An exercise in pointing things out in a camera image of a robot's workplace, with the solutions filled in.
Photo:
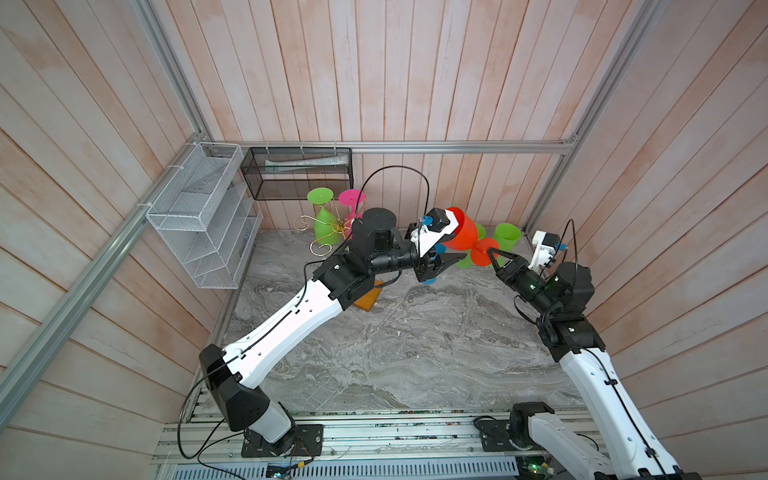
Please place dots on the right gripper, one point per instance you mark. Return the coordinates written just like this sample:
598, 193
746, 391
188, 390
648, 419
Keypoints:
511, 271

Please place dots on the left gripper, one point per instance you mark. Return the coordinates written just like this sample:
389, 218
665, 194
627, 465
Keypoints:
427, 268

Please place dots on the red wine glass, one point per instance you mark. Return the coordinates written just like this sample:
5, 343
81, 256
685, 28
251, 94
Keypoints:
468, 239

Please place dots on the pink wine glass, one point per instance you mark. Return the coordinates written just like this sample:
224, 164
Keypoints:
353, 199

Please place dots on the blue wine glass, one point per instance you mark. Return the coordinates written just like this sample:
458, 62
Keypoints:
438, 250

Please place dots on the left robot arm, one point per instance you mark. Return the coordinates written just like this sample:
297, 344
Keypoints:
374, 232

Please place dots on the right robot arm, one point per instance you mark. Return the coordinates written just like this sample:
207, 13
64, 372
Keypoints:
633, 451

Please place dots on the black mesh basket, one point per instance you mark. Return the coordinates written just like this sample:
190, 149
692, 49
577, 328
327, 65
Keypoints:
291, 173

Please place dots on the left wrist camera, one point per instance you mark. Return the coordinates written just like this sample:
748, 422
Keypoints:
434, 228

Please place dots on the gold wire wine glass rack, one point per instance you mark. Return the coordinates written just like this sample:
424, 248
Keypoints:
306, 222

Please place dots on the white wire mesh shelf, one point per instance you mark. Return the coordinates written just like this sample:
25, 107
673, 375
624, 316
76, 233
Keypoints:
206, 216

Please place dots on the horizontal aluminium frame bar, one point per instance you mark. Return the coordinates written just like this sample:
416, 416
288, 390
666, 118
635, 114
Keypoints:
419, 147

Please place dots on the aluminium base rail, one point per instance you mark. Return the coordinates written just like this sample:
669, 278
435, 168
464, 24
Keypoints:
427, 444

